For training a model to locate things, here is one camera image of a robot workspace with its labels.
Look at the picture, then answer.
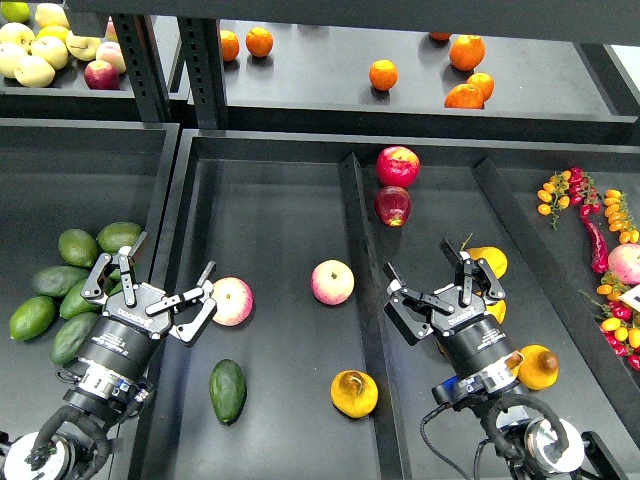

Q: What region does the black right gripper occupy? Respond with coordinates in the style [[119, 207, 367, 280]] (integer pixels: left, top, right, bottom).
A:
[[383, 239, 518, 384]]

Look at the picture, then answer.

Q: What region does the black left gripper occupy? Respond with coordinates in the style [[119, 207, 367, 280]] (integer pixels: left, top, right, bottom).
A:
[[75, 230, 218, 390]]

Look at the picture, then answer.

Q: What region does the dark green avocado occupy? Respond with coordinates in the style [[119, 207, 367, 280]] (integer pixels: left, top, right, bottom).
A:
[[209, 359, 247, 424]]

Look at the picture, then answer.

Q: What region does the yellow pear stem up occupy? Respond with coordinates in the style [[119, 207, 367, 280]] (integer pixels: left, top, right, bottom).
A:
[[330, 370, 378, 419]]

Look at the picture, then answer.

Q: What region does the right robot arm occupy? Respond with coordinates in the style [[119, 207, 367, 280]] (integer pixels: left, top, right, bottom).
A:
[[384, 240, 626, 479]]

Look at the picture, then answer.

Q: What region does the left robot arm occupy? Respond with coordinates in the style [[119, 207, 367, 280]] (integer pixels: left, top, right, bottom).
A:
[[1, 233, 217, 479]]

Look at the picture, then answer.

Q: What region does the yellow pear middle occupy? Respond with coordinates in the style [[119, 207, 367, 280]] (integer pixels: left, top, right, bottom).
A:
[[487, 300, 507, 324]]

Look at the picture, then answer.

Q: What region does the green avocado centre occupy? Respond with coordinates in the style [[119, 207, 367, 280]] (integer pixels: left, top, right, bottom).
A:
[[59, 280, 102, 320]]

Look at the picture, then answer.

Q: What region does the green avocado bottom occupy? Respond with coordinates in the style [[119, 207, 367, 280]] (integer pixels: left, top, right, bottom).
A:
[[49, 312, 99, 366]]

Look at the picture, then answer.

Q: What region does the green avocado top right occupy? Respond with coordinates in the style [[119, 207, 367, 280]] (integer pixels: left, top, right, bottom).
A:
[[96, 222, 142, 254]]

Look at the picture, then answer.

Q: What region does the dark avocado left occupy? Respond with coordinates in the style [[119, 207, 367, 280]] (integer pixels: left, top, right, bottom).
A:
[[31, 265, 89, 298]]

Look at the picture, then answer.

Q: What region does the green avocado top left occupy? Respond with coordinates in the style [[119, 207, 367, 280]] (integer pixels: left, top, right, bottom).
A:
[[58, 229, 99, 268]]

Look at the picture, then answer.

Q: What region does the bright green avocado far left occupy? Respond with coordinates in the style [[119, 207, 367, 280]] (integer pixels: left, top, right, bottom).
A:
[[9, 296, 56, 341]]

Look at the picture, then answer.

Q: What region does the yellow pear lower right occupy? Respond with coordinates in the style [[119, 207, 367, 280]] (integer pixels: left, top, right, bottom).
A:
[[517, 344, 559, 391]]

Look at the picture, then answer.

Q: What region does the pink apple left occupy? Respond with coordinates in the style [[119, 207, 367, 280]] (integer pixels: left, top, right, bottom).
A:
[[213, 277, 253, 327]]

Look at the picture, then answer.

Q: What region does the pink apple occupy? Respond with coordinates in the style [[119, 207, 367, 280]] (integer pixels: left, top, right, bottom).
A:
[[213, 277, 253, 327], [311, 259, 355, 306]]

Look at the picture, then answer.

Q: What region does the dark red apple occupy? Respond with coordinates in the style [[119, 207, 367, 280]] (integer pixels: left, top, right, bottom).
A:
[[374, 186, 412, 227]]

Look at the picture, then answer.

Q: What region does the pink apple centre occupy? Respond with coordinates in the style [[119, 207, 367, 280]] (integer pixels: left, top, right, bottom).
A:
[[311, 259, 355, 306]]

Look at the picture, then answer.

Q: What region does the bright red apple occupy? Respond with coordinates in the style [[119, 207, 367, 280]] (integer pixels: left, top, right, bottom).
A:
[[376, 146, 421, 189]]

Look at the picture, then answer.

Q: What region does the orange cherry tomato bunch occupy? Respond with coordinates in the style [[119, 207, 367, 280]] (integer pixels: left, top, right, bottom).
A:
[[537, 170, 571, 229]]

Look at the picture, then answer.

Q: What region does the red chili pepper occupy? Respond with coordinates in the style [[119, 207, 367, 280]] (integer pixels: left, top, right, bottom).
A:
[[579, 204, 609, 274]]

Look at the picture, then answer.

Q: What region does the black centre tray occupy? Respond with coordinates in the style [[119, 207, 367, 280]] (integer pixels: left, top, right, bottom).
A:
[[111, 131, 639, 479]]

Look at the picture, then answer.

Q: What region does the red cherry tomato bunch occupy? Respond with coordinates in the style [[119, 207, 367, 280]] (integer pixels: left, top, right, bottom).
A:
[[569, 167, 601, 216]]

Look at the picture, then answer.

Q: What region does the mixed cherry tomatoes lower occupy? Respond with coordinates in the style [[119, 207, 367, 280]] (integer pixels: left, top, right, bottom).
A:
[[581, 271, 639, 372]]

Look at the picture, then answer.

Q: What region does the pink peach right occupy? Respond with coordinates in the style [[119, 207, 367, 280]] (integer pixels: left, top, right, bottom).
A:
[[608, 243, 639, 285]]

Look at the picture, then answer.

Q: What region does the white label card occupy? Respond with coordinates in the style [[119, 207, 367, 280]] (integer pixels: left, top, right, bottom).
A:
[[619, 285, 640, 312]]

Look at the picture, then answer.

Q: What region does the orange tomato bunch right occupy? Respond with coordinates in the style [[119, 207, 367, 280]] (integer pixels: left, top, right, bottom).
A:
[[604, 189, 639, 244]]

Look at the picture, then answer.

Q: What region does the orange front right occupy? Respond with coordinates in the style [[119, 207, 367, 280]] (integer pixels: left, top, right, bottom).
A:
[[444, 83, 484, 109]]

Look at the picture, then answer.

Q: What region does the orange small right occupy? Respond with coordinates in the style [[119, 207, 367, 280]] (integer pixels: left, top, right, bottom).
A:
[[467, 72, 495, 101]]

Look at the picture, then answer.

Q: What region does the orange centre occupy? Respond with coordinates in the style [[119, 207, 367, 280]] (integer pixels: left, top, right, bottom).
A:
[[369, 59, 399, 91]]

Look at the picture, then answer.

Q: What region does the red apple on shelf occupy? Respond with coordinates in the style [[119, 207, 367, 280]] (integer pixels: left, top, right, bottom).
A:
[[84, 60, 120, 90]]

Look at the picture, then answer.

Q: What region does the pale peach on shelf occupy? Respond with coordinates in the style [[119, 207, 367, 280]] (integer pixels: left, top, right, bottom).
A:
[[96, 41, 126, 74]]

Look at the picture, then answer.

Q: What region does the pale yellow apple front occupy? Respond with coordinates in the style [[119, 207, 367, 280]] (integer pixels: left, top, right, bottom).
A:
[[14, 56, 55, 88]]

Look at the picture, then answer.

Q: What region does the black shelf post left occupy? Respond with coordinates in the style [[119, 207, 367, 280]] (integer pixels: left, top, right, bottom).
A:
[[111, 13, 172, 123]]

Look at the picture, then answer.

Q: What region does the black shelf post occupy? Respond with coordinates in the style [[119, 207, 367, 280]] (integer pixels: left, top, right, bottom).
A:
[[111, 13, 172, 123], [177, 17, 230, 130]]

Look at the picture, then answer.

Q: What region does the black shelf post right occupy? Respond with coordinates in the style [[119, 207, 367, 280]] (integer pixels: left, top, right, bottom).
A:
[[177, 17, 230, 130]]

